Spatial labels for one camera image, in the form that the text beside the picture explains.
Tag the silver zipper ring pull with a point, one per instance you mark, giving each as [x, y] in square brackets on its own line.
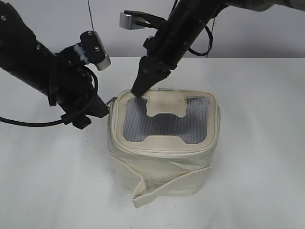
[111, 101]

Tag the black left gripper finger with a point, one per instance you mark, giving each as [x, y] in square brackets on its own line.
[97, 108]
[81, 122]

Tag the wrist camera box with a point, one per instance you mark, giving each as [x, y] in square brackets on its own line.
[94, 50]
[133, 20]

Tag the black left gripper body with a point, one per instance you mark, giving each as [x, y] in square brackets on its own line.
[72, 85]

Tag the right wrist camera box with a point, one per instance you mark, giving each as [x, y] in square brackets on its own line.
[133, 20]

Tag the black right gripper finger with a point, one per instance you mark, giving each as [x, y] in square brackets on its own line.
[153, 76]
[144, 79]

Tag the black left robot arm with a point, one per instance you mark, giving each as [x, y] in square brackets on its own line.
[24, 57]

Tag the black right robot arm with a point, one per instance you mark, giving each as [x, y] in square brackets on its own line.
[217, 5]

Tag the cream zippered bag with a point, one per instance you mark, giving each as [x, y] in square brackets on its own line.
[162, 144]

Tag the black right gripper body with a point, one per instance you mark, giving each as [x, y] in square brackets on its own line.
[175, 36]

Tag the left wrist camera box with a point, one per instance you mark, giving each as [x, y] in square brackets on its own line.
[94, 50]

